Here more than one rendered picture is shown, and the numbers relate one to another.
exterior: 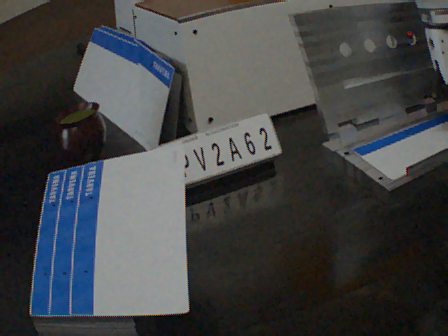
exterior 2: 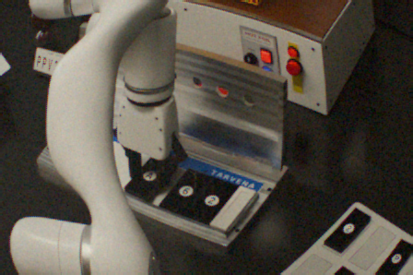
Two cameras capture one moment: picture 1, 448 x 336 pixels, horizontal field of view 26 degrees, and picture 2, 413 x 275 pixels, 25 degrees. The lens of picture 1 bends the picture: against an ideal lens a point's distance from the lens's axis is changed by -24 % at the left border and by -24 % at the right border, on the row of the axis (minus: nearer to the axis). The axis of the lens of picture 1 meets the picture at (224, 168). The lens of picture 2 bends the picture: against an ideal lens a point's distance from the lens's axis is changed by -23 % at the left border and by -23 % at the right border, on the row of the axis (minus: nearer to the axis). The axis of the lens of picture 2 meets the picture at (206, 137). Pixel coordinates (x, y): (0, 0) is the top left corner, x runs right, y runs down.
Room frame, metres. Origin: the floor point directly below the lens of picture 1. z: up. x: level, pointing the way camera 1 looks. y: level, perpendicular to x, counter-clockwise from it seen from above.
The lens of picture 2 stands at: (0.70, -1.59, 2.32)
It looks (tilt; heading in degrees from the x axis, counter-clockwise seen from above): 44 degrees down; 55
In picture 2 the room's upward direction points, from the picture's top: 7 degrees counter-clockwise
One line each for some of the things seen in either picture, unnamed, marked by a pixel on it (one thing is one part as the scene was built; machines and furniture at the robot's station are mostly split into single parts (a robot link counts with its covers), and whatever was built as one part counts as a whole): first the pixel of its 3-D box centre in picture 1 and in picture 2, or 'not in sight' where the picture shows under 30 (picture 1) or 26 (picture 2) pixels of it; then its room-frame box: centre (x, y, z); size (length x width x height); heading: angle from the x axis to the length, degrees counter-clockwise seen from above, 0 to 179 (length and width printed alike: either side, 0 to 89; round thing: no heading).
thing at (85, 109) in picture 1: (82, 148); (45, 18); (1.49, 0.19, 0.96); 0.09 x 0.09 x 0.11
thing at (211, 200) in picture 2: not in sight; (212, 202); (1.44, -0.52, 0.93); 0.10 x 0.05 x 0.01; 20
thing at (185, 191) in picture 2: not in sight; (186, 193); (1.42, -0.47, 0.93); 0.10 x 0.05 x 0.01; 20
